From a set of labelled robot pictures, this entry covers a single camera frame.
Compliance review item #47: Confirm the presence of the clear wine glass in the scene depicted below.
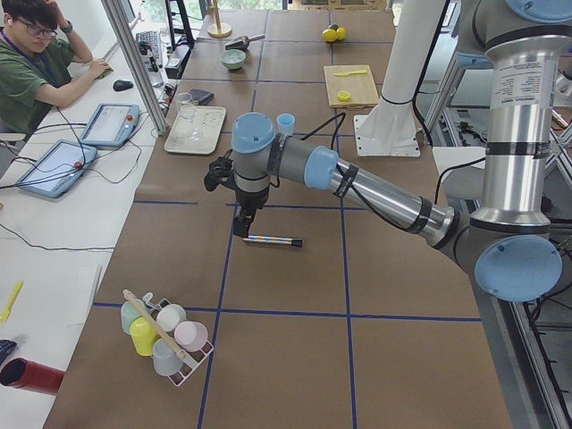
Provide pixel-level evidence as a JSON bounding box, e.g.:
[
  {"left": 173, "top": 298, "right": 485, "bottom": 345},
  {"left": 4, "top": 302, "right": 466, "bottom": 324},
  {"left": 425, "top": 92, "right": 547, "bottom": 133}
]
[{"left": 175, "top": 93, "right": 201, "bottom": 140}]

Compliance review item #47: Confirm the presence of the black computer mouse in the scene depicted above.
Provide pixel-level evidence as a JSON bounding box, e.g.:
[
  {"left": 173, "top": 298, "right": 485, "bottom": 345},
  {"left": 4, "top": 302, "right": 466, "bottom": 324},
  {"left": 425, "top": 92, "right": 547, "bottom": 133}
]
[{"left": 113, "top": 80, "right": 133, "bottom": 92}]

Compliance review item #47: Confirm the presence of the wooden rack handle rod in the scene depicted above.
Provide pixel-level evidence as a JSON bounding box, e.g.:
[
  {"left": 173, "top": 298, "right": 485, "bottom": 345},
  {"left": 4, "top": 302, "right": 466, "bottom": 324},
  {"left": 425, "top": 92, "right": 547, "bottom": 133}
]
[{"left": 122, "top": 289, "right": 185, "bottom": 360}]

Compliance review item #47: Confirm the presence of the yellow plastic knife on desk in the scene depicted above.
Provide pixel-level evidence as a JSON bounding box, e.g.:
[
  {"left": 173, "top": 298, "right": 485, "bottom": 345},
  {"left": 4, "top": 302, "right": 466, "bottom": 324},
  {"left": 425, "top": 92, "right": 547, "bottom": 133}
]
[{"left": 0, "top": 281, "right": 24, "bottom": 324}]

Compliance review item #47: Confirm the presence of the pink cup on rack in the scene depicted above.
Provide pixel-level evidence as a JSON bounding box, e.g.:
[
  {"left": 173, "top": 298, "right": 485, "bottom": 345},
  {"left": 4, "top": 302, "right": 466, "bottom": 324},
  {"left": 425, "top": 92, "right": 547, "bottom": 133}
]
[{"left": 174, "top": 321, "right": 208, "bottom": 352}]

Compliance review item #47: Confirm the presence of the red cylinder bottle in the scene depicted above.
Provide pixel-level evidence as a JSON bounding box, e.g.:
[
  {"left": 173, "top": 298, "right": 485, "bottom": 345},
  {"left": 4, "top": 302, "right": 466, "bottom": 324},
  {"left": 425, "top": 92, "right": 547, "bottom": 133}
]
[{"left": 1, "top": 357, "right": 65, "bottom": 395}]

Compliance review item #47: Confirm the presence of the cream bear tray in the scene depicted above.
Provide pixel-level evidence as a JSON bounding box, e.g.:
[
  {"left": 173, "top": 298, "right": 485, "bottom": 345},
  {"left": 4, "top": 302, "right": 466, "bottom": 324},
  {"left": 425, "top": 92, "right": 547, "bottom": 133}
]
[{"left": 164, "top": 105, "right": 226, "bottom": 156}]

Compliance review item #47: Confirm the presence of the teach pendant tablet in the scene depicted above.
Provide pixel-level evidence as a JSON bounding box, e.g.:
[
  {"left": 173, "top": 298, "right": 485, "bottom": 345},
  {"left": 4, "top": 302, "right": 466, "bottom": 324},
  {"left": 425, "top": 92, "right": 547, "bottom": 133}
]
[
  {"left": 80, "top": 103, "right": 140, "bottom": 147},
  {"left": 15, "top": 139, "right": 97, "bottom": 198}
]

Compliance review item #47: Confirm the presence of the wooden cup tree stand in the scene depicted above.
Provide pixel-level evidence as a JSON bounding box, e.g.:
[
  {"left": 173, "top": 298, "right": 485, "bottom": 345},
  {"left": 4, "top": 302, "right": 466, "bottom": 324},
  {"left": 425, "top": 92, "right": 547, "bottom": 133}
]
[{"left": 206, "top": 0, "right": 232, "bottom": 38}]

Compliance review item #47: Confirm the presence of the white cup on rack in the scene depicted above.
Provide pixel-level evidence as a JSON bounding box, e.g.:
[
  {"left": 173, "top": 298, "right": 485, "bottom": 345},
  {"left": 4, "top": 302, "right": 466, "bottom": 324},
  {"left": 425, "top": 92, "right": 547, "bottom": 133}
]
[{"left": 156, "top": 304, "right": 187, "bottom": 332}]

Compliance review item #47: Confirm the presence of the seated person green shirt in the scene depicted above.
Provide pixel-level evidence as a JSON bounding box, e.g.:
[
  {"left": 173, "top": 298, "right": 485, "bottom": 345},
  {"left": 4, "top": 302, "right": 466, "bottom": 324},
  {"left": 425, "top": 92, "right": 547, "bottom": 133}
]
[{"left": 1, "top": 1, "right": 112, "bottom": 136}]

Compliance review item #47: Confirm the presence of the near teach pendant tablet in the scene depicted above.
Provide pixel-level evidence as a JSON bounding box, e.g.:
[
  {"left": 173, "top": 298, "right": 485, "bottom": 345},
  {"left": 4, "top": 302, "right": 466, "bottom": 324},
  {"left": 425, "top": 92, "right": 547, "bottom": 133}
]
[{"left": 15, "top": 139, "right": 97, "bottom": 198}]

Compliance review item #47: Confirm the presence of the bamboo cutting board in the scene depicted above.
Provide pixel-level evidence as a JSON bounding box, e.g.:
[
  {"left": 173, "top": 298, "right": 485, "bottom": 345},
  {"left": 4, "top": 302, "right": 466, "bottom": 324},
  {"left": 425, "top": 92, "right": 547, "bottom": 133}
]
[{"left": 324, "top": 64, "right": 380, "bottom": 108}]

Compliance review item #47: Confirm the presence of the aluminium frame post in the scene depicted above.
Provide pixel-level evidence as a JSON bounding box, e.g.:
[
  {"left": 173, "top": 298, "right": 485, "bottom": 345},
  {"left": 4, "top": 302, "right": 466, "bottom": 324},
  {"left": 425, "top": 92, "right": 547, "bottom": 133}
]
[{"left": 101, "top": 0, "right": 168, "bottom": 136}]

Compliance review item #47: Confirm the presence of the far teach pendant tablet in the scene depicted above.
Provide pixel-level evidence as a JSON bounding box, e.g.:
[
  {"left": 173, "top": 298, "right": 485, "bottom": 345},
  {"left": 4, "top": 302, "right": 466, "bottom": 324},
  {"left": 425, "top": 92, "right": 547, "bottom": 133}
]
[{"left": 80, "top": 103, "right": 140, "bottom": 147}]

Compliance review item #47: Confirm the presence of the green cup on rack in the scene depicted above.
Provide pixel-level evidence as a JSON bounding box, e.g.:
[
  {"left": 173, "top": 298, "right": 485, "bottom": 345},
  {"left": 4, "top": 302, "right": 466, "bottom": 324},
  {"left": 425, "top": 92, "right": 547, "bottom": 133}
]
[{"left": 120, "top": 301, "right": 141, "bottom": 334}]

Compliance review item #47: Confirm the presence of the white wire cup rack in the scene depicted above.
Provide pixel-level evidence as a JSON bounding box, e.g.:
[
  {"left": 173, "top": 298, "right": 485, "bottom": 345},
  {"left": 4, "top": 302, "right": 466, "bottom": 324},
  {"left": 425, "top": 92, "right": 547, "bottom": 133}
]
[{"left": 143, "top": 292, "right": 214, "bottom": 386}]

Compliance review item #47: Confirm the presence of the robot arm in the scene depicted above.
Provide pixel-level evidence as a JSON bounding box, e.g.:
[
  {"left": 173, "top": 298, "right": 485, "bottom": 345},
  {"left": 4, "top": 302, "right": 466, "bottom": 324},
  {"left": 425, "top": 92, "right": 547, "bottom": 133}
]
[{"left": 204, "top": 1, "right": 571, "bottom": 302}]

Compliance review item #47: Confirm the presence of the green bowl of ice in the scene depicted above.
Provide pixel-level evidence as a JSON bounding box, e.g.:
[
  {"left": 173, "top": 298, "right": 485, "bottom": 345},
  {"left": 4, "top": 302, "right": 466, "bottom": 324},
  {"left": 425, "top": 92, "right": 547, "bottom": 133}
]
[{"left": 219, "top": 49, "right": 247, "bottom": 71}]

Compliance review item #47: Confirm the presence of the grey-blue cup on rack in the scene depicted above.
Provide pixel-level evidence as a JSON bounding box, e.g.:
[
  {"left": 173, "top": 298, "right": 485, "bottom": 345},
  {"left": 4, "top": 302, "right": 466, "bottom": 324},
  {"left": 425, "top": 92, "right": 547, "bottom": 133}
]
[{"left": 152, "top": 339, "right": 182, "bottom": 376}]

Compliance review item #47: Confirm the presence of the steel ice scoop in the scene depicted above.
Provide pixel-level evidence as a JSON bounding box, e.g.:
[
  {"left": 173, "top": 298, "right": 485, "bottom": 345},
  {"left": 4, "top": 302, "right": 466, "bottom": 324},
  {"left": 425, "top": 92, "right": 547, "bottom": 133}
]
[{"left": 224, "top": 34, "right": 265, "bottom": 51}]

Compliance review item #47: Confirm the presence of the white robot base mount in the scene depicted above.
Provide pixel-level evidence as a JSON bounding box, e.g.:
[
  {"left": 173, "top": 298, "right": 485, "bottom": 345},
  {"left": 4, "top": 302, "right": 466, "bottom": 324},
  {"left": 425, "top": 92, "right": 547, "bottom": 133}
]
[{"left": 354, "top": 0, "right": 449, "bottom": 157}]

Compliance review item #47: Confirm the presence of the yellow cup on rack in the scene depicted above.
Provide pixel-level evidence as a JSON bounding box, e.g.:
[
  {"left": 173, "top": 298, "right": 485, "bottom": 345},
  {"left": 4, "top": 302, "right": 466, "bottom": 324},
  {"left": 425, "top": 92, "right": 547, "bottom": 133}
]
[{"left": 129, "top": 316, "right": 159, "bottom": 357}]

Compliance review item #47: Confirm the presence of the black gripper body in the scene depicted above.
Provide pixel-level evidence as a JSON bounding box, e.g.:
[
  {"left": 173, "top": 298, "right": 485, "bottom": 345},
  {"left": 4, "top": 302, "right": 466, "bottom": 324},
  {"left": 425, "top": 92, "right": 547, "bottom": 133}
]
[{"left": 204, "top": 151, "right": 268, "bottom": 209}]

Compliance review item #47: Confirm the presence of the light blue cup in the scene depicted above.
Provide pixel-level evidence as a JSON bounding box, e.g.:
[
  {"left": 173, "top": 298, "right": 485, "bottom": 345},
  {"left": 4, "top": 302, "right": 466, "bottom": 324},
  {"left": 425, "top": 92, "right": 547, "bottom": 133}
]
[{"left": 276, "top": 113, "right": 296, "bottom": 136}]

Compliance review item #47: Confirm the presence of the steel muddler stick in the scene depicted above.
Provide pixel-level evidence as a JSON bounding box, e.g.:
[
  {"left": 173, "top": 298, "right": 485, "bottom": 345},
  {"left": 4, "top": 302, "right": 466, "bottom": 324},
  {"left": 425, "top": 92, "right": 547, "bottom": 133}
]
[{"left": 242, "top": 235, "right": 303, "bottom": 248}]

